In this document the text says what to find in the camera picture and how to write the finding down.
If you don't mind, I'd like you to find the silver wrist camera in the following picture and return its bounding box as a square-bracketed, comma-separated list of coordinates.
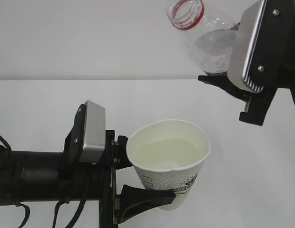
[227, 0, 267, 93]
[79, 100, 106, 163]

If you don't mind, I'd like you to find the white paper coffee cup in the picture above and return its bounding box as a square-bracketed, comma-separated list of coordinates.
[126, 119, 211, 211]

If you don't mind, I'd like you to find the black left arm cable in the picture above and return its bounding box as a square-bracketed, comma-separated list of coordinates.
[11, 201, 30, 228]

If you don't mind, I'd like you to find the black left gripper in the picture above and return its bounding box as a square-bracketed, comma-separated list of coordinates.
[98, 130, 176, 228]

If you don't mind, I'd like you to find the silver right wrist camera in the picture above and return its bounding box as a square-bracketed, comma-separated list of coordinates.
[227, 0, 267, 93]

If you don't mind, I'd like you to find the black left camera cable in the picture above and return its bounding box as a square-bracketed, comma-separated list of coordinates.
[51, 166, 91, 228]

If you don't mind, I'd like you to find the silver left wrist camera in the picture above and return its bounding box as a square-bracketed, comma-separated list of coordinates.
[79, 100, 106, 163]

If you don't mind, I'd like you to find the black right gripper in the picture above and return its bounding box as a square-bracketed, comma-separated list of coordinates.
[198, 0, 295, 126]

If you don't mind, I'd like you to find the clear plastic water bottle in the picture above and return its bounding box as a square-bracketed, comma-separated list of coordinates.
[166, 0, 239, 76]

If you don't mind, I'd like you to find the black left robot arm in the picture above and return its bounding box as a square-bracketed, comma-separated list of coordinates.
[0, 130, 175, 228]

